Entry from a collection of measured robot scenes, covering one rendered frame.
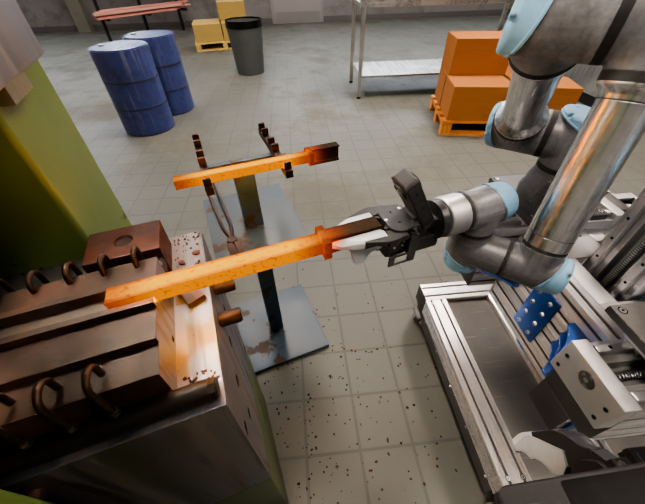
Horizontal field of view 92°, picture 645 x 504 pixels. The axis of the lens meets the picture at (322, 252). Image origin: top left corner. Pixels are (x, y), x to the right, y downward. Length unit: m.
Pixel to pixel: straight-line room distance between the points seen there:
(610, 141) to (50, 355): 0.81
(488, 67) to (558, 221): 3.23
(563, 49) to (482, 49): 3.12
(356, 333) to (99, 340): 1.24
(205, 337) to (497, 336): 1.19
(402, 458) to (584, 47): 1.26
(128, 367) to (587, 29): 0.73
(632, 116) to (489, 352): 0.99
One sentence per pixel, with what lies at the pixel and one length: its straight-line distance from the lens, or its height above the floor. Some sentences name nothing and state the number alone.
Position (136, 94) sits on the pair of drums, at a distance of 3.74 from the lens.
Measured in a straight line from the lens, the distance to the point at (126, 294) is 0.50.
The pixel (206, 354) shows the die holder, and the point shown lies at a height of 0.92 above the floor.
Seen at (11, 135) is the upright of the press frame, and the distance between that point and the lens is 0.67.
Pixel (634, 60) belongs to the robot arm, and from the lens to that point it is 0.63.
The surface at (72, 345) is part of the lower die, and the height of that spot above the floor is 0.99.
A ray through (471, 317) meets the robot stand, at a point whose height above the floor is 0.21.
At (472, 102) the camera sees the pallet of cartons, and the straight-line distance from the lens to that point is 3.47.
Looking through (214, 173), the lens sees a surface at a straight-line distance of 0.85.
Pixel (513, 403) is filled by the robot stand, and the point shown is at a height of 0.21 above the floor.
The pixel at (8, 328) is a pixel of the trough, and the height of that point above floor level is 0.99.
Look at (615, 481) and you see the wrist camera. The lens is 0.30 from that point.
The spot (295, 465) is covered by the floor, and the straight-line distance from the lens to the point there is 1.37.
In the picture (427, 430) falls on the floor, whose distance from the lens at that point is 1.44.
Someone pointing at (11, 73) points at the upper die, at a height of 1.27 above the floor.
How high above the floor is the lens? 1.34
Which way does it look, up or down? 44 degrees down
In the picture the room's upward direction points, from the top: 2 degrees counter-clockwise
